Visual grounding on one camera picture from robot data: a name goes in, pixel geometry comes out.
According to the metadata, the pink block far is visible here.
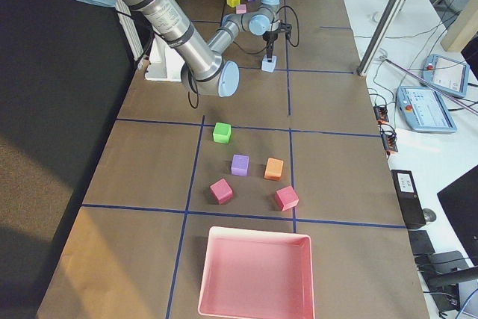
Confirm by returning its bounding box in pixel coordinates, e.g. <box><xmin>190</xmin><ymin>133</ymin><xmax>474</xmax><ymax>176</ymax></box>
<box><xmin>235</xmin><ymin>4</ymin><xmax>247</xmax><ymax>14</ymax></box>

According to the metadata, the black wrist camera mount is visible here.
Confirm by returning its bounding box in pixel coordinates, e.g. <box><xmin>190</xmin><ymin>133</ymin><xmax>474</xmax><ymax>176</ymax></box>
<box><xmin>277</xmin><ymin>22</ymin><xmax>293</xmax><ymax>42</ymax></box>

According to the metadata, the teach pendant near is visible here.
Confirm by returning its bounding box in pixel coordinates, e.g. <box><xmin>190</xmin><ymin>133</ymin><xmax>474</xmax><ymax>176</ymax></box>
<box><xmin>397</xmin><ymin>86</ymin><xmax>457</xmax><ymax>134</ymax></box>

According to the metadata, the light blue block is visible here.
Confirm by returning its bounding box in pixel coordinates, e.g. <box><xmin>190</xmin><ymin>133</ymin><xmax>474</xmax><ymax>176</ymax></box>
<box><xmin>261</xmin><ymin>55</ymin><xmax>277</xmax><ymax>72</ymax></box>

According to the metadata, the purple block near gripper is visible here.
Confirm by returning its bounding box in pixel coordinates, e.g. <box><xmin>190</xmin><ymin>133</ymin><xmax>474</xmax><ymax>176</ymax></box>
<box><xmin>231</xmin><ymin>154</ymin><xmax>249</xmax><ymax>176</ymax></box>

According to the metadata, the purple rod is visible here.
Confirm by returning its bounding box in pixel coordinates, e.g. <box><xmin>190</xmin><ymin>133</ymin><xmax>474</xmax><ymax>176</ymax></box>
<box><xmin>384</xmin><ymin>58</ymin><xmax>478</xmax><ymax>115</ymax></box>

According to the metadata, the magenta block right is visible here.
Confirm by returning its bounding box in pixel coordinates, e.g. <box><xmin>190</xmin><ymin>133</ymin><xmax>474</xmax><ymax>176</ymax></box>
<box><xmin>274</xmin><ymin>186</ymin><xmax>299</xmax><ymax>211</ymax></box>

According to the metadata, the green block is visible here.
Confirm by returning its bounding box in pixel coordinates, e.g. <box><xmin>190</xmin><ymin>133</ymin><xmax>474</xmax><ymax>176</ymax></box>
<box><xmin>213</xmin><ymin>122</ymin><xmax>232</xmax><ymax>143</ymax></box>

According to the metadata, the black orange connector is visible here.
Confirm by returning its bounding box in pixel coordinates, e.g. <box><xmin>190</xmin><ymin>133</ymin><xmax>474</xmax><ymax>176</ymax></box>
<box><xmin>380</xmin><ymin>129</ymin><xmax>398</xmax><ymax>155</ymax></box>
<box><xmin>373</xmin><ymin>105</ymin><xmax>389</xmax><ymax>125</ymax></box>

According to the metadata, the black monitor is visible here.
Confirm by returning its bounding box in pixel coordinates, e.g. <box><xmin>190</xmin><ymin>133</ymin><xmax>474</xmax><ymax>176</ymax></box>
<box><xmin>438</xmin><ymin>171</ymin><xmax>477</xmax><ymax>264</ymax></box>

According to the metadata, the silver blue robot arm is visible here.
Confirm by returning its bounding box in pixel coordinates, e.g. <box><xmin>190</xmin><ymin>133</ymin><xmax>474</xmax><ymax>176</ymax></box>
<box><xmin>76</xmin><ymin>0</ymin><xmax>279</xmax><ymax>97</ymax></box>

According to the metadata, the teach pendant far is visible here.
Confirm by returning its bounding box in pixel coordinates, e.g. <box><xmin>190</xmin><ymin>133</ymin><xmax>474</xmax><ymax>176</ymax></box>
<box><xmin>422</xmin><ymin>54</ymin><xmax>470</xmax><ymax>99</ymax></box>

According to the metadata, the orange block near gripper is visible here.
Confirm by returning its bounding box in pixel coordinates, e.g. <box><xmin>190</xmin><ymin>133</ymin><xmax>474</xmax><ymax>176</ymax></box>
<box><xmin>264</xmin><ymin>158</ymin><xmax>284</xmax><ymax>181</ymax></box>

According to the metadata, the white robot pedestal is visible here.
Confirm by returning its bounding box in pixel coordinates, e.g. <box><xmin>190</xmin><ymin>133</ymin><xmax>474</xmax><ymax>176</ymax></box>
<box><xmin>145</xmin><ymin>35</ymin><xmax>184</xmax><ymax>82</ymax></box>

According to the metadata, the magenta block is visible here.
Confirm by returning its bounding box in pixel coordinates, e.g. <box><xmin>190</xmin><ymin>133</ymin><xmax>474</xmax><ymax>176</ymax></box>
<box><xmin>274</xmin><ymin>186</ymin><xmax>299</xmax><ymax>211</ymax></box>
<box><xmin>209</xmin><ymin>179</ymin><xmax>234</xmax><ymax>205</ymax></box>

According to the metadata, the magenta block left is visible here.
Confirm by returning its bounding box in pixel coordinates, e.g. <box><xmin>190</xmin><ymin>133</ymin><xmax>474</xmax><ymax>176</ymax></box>
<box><xmin>209</xmin><ymin>179</ymin><xmax>234</xmax><ymax>205</ymax></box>

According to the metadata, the aluminium frame post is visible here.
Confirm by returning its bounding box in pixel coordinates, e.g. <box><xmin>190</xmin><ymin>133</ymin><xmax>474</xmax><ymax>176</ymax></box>
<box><xmin>356</xmin><ymin>0</ymin><xmax>406</xmax><ymax>76</ymax></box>

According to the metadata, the black power box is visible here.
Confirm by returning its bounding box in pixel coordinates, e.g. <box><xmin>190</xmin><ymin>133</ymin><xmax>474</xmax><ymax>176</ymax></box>
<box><xmin>391</xmin><ymin>170</ymin><xmax>426</xmax><ymax>229</ymax></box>

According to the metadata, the black orange connector upper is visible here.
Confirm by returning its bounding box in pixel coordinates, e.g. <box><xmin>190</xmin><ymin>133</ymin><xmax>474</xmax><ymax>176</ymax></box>
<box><xmin>373</xmin><ymin>105</ymin><xmax>389</xmax><ymax>125</ymax></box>

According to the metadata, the pink tray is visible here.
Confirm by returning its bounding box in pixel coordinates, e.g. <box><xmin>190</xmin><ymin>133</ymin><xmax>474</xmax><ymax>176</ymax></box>
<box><xmin>198</xmin><ymin>226</ymin><xmax>315</xmax><ymax>318</ymax></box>

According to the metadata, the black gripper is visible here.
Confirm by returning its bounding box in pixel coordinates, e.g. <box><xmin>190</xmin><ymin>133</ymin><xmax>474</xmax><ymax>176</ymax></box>
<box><xmin>262</xmin><ymin>31</ymin><xmax>279</xmax><ymax>61</ymax></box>

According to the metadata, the teach pendant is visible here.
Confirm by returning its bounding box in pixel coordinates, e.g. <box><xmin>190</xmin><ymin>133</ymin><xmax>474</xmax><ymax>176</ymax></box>
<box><xmin>422</xmin><ymin>54</ymin><xmax>470</xmax><ymax>99</ymax></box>
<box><xmin>397</xmin><ymin>86</ymin><xmax>457</xmax><ymax>134</ymax></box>

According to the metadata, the black orange connector lower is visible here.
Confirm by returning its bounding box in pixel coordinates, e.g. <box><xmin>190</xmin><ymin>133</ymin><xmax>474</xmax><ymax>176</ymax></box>
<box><xmin>380</xmin><ymin>129</ymin><xmax>398</xmax><ymax>155</ymax></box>

